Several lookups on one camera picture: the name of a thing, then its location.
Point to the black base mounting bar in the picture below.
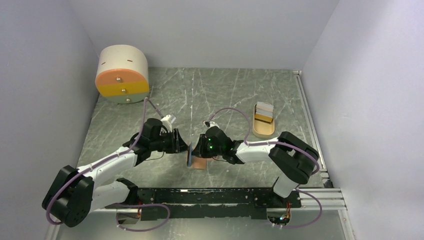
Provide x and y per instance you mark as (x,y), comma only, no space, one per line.
(197,203)

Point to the beige oval tray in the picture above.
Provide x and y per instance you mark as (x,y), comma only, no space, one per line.
(262,129)

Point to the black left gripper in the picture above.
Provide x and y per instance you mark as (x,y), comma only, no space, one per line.
(177,144)

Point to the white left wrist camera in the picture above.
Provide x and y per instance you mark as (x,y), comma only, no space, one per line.
(167,121)

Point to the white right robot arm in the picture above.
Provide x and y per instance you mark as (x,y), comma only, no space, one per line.
(296,160)

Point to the pink leather card holder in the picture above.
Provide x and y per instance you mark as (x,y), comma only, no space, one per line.
(194,162)

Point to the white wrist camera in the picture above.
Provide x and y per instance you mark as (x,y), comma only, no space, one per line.
(210,124)
(167,121)

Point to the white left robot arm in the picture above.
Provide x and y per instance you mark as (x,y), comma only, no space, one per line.
(76,192)

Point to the aluminium frame rail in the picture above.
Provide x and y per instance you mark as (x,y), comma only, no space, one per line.
(320,184)

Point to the round beige drawer box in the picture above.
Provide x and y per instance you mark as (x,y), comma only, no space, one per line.
(122,75)

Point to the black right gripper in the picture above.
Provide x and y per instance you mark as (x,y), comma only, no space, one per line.
(199,151)

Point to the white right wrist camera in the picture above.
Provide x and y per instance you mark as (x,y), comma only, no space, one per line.
(210,124)

